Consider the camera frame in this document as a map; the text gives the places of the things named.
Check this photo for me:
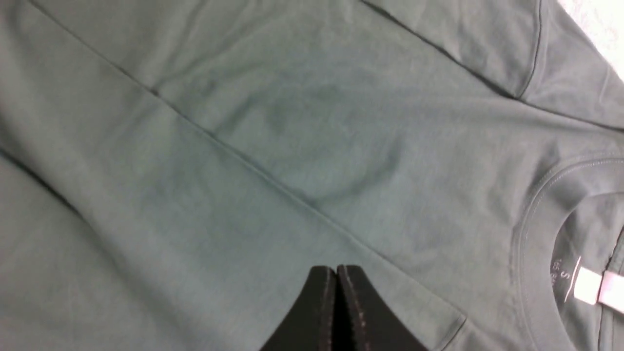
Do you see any green long sleeve shirt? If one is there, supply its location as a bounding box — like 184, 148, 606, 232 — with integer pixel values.
1, 0, 623, 351

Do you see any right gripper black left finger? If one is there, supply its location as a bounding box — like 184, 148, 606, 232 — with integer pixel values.
261, 266, 337, 351

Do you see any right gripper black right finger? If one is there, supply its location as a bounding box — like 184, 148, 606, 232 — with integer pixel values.
336, 265, 427, 351

